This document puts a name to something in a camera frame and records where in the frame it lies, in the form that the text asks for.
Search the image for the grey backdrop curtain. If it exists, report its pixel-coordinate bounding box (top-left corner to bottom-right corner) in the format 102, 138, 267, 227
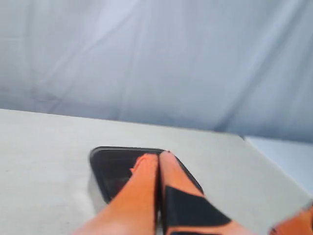
0, 0, 313, 144

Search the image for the dark transparent lunchbox lid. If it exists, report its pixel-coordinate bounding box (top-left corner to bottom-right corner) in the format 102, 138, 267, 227
89, 146, 204, 204

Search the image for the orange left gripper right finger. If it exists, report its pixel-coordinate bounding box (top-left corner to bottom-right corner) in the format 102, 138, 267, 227
159, 151, 251, 235

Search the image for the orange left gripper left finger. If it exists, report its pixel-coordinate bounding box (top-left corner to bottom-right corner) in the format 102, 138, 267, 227
74, 154, 158, 235

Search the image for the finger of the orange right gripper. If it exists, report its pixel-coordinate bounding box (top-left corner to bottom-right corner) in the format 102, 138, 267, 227
269, 205, 313, 235

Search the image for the stainless steel lunch box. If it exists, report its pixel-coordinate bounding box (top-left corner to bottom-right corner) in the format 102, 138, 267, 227
88, 174, 107, 214

